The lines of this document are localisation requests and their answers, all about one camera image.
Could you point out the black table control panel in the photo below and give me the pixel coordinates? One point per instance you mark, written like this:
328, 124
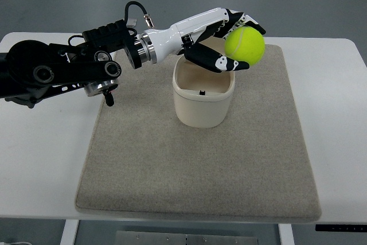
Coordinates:
360, 228

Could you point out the white table leg left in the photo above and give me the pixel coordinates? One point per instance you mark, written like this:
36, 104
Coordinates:
69, 234

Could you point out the yellow tennis ball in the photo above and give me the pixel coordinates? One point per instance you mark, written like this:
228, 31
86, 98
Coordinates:
245, 44

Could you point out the white table leg right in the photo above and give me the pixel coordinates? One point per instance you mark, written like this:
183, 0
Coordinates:
286, 234

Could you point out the metal plate under table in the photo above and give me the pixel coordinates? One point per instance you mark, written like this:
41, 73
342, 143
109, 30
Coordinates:
133, 237

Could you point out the beige lidded bin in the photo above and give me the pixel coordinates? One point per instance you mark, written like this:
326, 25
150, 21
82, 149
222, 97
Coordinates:
201, 97

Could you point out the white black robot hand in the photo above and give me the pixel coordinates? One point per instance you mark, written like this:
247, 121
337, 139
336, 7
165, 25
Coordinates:
185, 37

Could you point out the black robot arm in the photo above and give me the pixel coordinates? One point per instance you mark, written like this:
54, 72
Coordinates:
32, 71

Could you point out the white table leg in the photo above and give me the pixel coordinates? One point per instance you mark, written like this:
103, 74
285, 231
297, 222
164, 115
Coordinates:
69, 234
286, 234

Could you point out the grey felt mat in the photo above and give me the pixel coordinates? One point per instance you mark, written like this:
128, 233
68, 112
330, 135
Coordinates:
143, 161

